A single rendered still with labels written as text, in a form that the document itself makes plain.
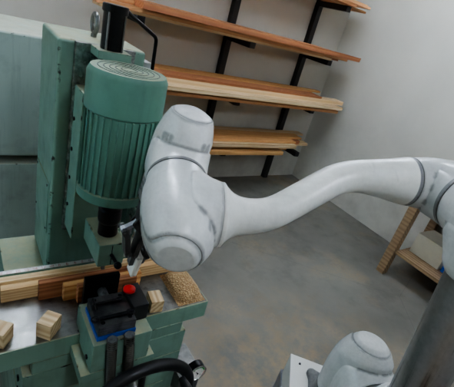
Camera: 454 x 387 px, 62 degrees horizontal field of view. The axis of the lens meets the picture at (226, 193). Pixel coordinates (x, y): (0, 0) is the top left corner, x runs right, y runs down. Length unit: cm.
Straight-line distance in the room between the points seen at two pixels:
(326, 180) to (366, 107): 372
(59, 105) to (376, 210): 367
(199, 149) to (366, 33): 403
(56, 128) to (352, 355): 100
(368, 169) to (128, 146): 50
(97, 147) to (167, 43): 267
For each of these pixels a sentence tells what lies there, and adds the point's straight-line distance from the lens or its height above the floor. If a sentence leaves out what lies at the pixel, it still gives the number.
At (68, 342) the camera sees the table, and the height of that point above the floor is 88.
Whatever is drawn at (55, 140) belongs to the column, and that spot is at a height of 126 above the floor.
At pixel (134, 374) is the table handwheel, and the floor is 95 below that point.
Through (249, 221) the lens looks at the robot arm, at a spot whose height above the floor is 140.
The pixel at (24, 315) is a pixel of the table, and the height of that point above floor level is 90.
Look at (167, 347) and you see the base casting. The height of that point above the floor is 74.
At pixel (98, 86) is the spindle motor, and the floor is 147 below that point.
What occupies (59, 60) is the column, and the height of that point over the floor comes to 147.
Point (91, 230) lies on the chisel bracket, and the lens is 107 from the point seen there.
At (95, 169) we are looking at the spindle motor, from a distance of 89.
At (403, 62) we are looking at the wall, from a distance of 426.
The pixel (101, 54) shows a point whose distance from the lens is 97.
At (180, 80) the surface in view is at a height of 111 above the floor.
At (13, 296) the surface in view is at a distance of 111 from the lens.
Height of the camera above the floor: 167
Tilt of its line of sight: 25 degrees down
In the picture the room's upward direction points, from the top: 16 degrees clockwise
